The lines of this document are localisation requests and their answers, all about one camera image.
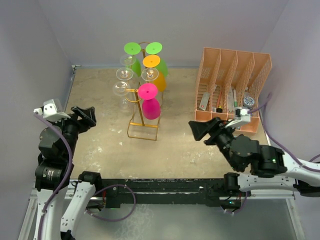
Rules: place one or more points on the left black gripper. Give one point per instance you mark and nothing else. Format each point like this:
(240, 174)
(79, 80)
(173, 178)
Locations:
(87, 114)

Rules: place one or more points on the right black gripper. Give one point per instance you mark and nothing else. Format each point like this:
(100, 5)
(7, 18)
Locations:
(199, 129)

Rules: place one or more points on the clear glass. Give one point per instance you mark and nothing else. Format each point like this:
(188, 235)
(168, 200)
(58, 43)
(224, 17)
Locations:
(128, 60)
(124, 74)
(120, 89)
(149, 74)

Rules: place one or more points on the pink plastic goblet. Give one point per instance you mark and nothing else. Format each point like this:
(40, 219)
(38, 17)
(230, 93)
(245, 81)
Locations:
(150, 106)

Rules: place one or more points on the small green wine glass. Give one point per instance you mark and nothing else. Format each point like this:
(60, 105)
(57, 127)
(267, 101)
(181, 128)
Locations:
(132, 49)

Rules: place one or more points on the yellow plastic goblet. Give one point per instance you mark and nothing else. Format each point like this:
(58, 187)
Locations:
(160, 82)

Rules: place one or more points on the large green wine glass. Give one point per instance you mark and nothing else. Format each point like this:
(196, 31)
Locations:
(153, 60)

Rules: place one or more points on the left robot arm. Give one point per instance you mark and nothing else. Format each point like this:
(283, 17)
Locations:
(53, 173)

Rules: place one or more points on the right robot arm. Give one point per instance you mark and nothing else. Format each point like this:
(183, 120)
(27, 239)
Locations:
(257, 166)

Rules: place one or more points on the round blue tin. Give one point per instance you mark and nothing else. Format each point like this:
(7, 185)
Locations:
(248, 102)

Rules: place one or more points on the orange plastic desk organizer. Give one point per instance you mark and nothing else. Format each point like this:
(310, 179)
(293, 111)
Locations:
(229, 76)

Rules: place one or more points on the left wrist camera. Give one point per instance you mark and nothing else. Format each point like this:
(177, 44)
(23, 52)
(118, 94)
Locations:
(52, 111)

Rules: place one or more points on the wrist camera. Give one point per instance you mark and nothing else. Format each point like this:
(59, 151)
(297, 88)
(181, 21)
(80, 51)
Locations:
(242, 117)
(52, 111)

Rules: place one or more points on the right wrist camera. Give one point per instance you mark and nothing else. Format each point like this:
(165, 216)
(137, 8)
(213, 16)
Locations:
(242, 117)

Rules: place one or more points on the gold wire glass rack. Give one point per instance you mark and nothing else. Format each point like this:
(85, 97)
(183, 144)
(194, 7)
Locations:
(138, 119)

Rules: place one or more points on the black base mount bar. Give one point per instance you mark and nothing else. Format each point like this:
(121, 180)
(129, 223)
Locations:
(211, 192)

